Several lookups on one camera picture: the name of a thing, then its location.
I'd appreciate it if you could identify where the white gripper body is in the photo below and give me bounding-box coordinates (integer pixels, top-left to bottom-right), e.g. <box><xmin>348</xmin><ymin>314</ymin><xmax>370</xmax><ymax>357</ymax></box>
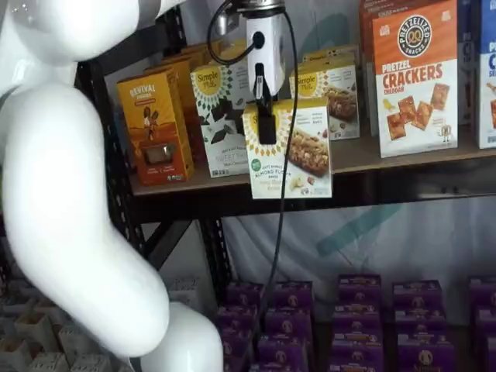
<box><xmin>246</xmin><ymin>14</ymin><xmax>287</xmax><ymax>98</ymax></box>

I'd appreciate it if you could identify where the black cable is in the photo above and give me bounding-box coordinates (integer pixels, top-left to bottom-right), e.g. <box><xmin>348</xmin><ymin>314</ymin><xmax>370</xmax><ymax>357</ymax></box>
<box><xmin>207</xmin><ymin>0</ymin><xmax>299</xmax><ymax>372</ymax></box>

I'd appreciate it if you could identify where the orange snack box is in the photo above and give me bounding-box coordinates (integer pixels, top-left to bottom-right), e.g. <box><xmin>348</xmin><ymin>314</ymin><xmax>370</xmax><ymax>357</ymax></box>
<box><xmin>143</xmin><ymin>57</ymin><xmax>205</xmax><ymax>156</ymax></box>
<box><xmin>160</xmin><ymin>45</ymin><xmax>214</xmax><ymax>67</ymax></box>
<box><xmin>117</xmin><ymin>67</ymin><xmax>195</xmax><ymax>187</ymax></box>

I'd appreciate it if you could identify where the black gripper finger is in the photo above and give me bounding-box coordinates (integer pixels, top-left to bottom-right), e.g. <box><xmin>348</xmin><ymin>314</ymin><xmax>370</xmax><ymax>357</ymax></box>
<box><xmin>253</xmin><ymin>64</ymin><xmax>277</xmax><ymax>144</ymax></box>

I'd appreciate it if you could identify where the white backdrop sheet teal logo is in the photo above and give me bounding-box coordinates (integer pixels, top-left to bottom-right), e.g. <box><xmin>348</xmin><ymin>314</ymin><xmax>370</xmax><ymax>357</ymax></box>
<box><xmin>174</xmin><ymin>0</ymin><xmax>496</xmax><ymax>322</ymax></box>

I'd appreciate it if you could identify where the black metal shelf frame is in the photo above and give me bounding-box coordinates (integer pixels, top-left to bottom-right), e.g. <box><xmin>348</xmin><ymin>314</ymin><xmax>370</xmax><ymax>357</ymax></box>
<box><xmin>73</xmin><ymin>0</ymin><xmax>496</xmax><ymax>307</ymax></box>

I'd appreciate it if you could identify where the wooden shelf board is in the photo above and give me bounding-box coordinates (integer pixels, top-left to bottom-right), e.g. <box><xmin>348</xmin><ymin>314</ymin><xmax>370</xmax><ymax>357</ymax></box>
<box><xmin>129</xmin><ymin>123</ymin><xmax>496</xmax><ymax>197</ymax></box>

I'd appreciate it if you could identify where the white patterned carton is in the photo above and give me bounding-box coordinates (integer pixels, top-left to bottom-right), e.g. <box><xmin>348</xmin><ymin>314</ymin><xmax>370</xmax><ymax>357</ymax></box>
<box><xmin>15</xmin><ymin>312</ymin><xmax>55</xmax><ymax>350</ymax></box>
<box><xmin>29</xmin><ymin>351</ymin><xmax>73</xmax><ymax>372</ymax></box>
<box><xmin>57</xmin><ymin>324</ymin><xmax>98</xmax><ymax>361</ymax></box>
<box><xmin>0</xmin><ymin>336</ymin><xmax>34</xmax><ymax>372</ymax></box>
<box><xmin>71</xmin><ymin>354</ymin><xmax>113</xmax><ymax>372</ymax></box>

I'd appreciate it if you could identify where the yellow white almond bar box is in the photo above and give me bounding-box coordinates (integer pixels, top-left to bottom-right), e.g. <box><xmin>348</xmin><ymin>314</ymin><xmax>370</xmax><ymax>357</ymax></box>
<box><xmin>301</xmin><ymin>48</ymin><xmax>360</xmax><ymax>69</ymax></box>
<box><xmin>242</xmin><ymin>96</ymin><xmax>333</xmax><ymax>199</ymax></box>
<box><xmin>288</xmin><ymin>64</ymin><xmax>360</xmax><ymax>140</ymax></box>

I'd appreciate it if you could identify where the orange white pretzel crackers box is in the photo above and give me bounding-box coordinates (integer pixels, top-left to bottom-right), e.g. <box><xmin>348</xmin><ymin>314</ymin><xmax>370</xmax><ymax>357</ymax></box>
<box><xmin>372</xmin><ymin>0</ymin><xmax>459</xmax><ymax>159</ymax></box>

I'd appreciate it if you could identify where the blue white cracker box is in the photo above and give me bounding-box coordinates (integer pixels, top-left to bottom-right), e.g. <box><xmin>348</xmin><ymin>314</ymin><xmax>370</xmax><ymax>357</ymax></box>
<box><xmin>457</xmin><ymin>0</ymin><xmax>481</xmax><ymax>127</ymax></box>
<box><xmin>478</xmin><ymin>0</ymin><xmax>496</xmax><ymax>150</ymax></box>

